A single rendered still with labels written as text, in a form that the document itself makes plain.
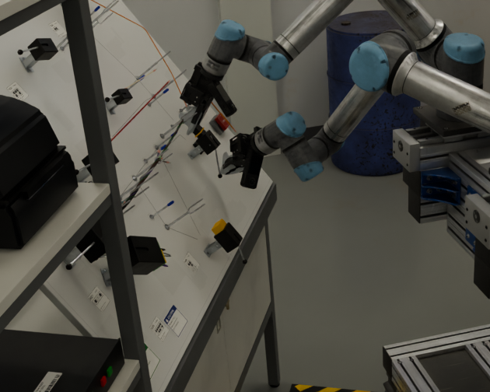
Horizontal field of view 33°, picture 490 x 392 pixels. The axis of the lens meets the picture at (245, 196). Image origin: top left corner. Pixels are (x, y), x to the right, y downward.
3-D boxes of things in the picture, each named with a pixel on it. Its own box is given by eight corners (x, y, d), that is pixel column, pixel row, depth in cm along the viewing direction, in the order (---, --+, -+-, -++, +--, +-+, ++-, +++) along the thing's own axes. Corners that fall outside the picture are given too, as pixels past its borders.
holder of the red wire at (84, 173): (49, 179, 198) (78, 155, 193) (80, 166, 210) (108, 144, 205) (61, 197, 198) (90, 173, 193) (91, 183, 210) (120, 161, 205)
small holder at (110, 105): (89, 102, 228) (106, 87, 225) (109, 99, 236) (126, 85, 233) (98, 116, 228) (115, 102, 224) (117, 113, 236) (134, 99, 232)
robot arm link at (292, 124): (298, 141, 227) (281, 114, 227) (273, 155, 235) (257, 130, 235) (313, 130, 232) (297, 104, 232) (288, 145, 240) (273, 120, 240)
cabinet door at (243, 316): (273, 301, 305) (265, 205, 288) (234, 397, 258) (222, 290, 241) (266, 300, 306) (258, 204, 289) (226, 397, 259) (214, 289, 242)
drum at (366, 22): (400, 136, 542) (400, 3, 504) (435, 168, 493) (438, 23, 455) (319, 149, 533) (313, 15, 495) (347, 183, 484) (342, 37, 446)
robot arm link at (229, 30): (250, 36, 232) (223, 26, 229) (235, 68, 238) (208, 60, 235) (246, 23, 238) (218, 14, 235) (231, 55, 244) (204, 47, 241)
